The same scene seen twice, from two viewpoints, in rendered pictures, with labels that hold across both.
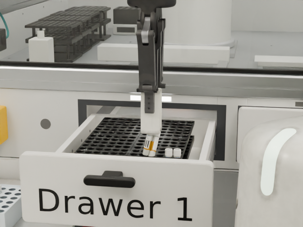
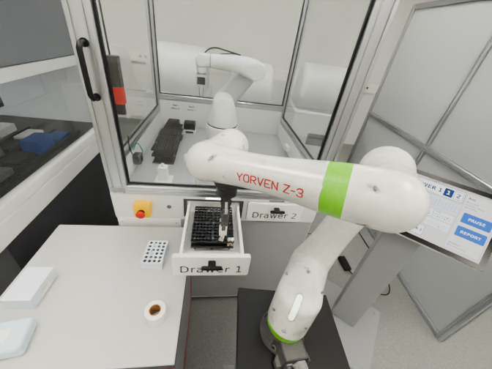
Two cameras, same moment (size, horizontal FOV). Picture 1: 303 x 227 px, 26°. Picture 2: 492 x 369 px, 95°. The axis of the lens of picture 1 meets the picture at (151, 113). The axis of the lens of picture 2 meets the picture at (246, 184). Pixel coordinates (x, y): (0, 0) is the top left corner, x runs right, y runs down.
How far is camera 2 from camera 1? 55 cm
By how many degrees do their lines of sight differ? 25
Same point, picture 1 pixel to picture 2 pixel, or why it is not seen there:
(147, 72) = (225, 222)
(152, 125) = (223, 233)
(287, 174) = (299, 317)
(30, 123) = (162, 206)
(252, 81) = (255, 193)
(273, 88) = (262, 195)
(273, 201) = (292, 322)
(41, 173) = (181, 262)
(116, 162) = (213, 258)
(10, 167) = (154, 220)
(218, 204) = not seen: hidden behind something
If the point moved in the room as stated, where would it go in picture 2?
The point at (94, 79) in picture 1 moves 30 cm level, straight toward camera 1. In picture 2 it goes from (190, 191) to (202, 239)
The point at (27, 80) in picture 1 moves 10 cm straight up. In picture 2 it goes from (160, 192) to (158, 173)
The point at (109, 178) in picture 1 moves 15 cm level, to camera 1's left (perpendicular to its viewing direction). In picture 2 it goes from (211, 268) to (168, 274)
